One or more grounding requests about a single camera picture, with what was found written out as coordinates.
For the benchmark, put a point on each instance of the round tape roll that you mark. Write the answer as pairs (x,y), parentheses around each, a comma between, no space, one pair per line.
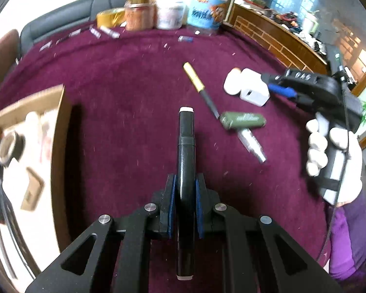
(16,156)

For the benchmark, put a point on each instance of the gold tape roll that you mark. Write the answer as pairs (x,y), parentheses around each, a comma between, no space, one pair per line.
(109,16)

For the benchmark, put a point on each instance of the white plastic jar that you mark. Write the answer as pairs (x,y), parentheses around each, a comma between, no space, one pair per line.
(170,13)

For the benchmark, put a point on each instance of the person's right hand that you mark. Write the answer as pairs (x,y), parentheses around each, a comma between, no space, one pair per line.
(352,171)

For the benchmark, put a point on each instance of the maroon table cloth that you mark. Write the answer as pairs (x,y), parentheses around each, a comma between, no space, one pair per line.
(125,103)

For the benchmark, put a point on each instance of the green tube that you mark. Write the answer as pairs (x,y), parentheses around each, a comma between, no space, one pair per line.
(242,120)

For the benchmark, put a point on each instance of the cardboard box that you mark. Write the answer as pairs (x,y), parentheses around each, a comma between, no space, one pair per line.
(59,146)

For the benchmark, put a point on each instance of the person's right forearm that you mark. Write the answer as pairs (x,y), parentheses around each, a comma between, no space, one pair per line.
(350,244)

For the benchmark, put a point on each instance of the small white tube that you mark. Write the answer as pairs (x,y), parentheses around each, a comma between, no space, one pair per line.
(109,32)

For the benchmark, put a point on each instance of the brown jar with red lid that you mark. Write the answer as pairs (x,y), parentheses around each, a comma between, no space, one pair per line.
(138,15)

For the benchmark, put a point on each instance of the white charger plug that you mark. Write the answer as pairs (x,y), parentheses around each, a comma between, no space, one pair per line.
(254,91)

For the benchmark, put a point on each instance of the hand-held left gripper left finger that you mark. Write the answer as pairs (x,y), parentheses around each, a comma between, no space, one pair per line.
(170,203)

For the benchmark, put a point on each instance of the black marker with white ends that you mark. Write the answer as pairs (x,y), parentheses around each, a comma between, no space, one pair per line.
(186,158)

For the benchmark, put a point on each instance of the black pen with gold cap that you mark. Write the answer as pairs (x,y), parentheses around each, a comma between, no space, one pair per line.
(198,87)

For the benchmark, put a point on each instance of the small blue white packet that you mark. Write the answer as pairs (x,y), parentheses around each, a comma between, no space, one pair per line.
(185,38)

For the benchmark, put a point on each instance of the wooden cabinet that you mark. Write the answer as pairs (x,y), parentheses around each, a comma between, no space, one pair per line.
(277,41)

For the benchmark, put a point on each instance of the clear packet with red rings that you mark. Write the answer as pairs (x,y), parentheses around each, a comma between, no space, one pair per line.
(47,140)

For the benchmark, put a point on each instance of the small brown box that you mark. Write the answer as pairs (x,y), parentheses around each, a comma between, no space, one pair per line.
(32,190)

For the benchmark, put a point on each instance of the blue labelled plastic jar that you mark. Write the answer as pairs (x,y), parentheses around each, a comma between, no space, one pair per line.
(206,9)

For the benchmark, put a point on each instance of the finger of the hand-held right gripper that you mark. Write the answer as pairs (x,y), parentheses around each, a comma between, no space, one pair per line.
(282,90)
(271,77)

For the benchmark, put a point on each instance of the brown chair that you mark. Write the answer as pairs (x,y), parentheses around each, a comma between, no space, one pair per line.
(3,48)

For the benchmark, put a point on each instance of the white rounded plastic object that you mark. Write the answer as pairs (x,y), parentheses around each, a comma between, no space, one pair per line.
(231,82)

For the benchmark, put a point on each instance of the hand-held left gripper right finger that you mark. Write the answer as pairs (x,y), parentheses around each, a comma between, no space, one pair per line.
(199,207)

